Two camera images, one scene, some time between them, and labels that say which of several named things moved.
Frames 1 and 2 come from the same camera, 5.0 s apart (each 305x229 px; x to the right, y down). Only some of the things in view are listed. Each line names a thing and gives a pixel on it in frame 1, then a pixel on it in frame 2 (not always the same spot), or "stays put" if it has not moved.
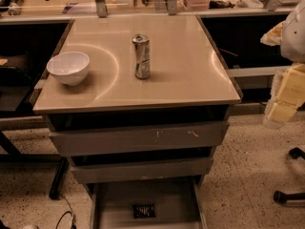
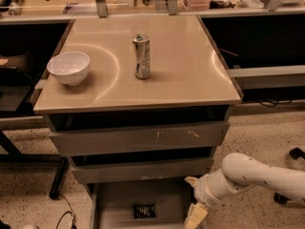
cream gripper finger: x=274 y=36 -> x=193 y=180
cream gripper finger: x=278 y=113 -> x=195 y=216
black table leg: x=57 y=184 stays put
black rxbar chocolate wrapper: x=144 y=211 stays put
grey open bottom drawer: x=177 y=202 stays put
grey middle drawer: x=88 y=175 stays put
